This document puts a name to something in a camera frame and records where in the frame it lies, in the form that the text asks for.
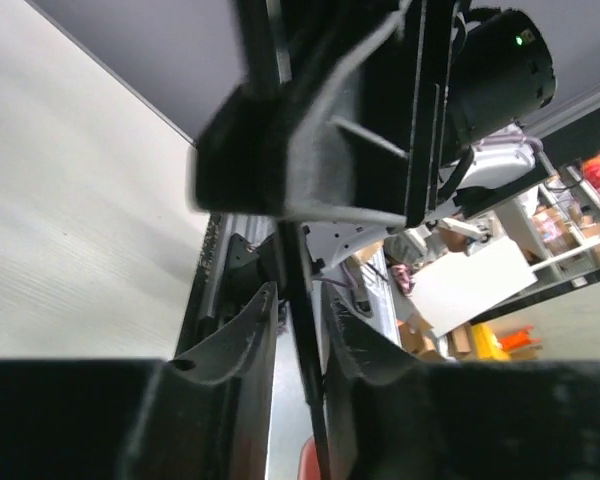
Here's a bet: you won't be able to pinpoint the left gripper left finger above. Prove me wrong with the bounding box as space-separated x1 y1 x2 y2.
0 283 278 479

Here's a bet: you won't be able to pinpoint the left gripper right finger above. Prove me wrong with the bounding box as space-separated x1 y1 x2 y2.
319 285 600 479

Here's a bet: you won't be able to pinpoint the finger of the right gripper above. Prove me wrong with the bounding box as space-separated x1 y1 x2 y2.
192 1 408 225

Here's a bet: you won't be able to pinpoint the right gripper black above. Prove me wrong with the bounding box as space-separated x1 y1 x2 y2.
404 0 559 226

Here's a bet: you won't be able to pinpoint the pink folding umbrella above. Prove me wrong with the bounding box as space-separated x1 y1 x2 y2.
234 1 331 479

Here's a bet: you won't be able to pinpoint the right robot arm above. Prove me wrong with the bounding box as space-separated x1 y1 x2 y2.
193 1 556 238

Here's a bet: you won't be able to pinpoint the cardboard boxes on floor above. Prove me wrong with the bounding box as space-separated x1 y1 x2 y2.
349 239 546 364

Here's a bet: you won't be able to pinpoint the white board panel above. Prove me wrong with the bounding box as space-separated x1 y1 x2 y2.
410 237 537 337

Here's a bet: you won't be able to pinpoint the storage shelf rack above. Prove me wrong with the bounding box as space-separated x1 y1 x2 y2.
495 151 600 295

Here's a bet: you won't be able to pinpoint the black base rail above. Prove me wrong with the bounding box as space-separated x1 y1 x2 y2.
175 213 284 356

